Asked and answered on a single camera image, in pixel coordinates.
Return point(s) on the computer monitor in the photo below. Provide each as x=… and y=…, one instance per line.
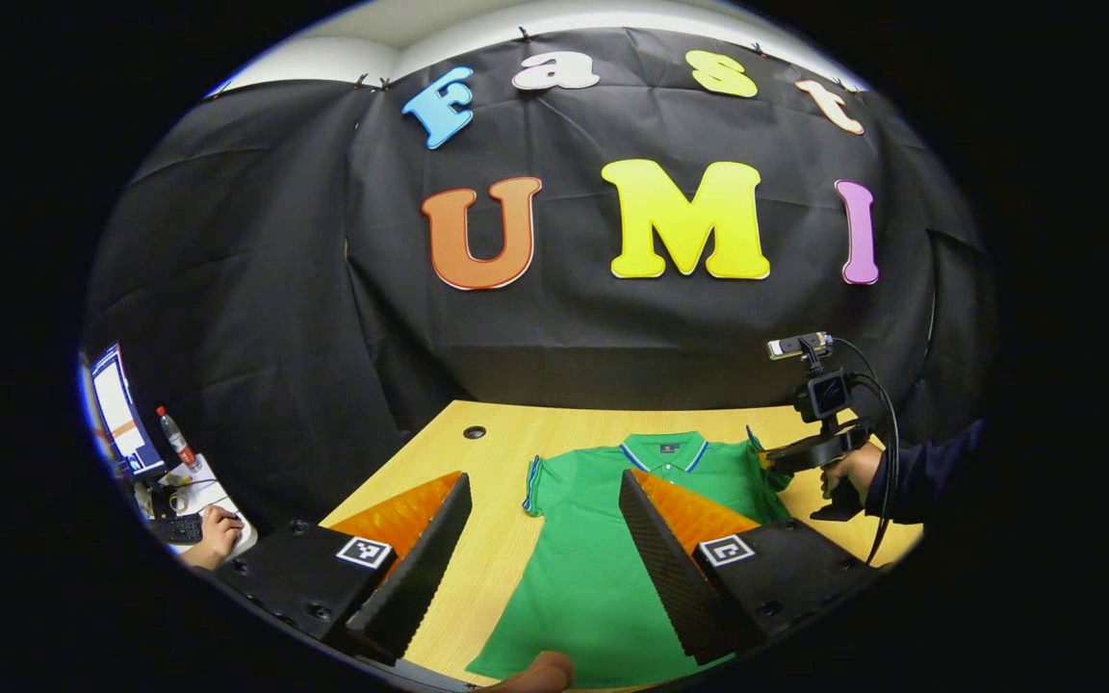
x=121, y=414

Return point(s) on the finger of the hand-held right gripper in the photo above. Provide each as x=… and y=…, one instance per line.
x=778, y=459

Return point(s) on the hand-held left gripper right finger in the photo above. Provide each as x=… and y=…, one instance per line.
x=665, y=568

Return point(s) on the clear plastic bottle red cap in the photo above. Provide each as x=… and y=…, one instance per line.
x=177, y=443

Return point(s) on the green polo T-shirt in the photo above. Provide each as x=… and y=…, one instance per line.
x=583, y=577

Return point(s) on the black backdrop cloth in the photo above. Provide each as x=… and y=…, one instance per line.
x=323, y=337

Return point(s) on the white paper sheets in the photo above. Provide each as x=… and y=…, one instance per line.
x=206, y=491

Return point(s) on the black keyboard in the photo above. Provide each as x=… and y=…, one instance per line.
x=179, y=528

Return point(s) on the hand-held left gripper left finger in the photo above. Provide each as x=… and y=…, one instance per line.
x=425, y=568

